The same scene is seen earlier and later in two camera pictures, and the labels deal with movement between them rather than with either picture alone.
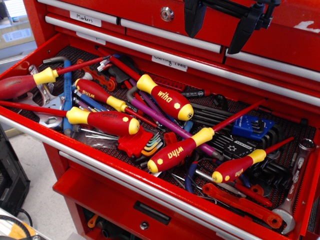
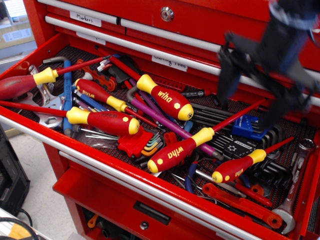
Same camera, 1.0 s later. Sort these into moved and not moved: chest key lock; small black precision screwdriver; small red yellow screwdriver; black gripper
Moved: black gripper
Not moved: small black precision screwdriver; chest key lock; small red yellow screwdriver
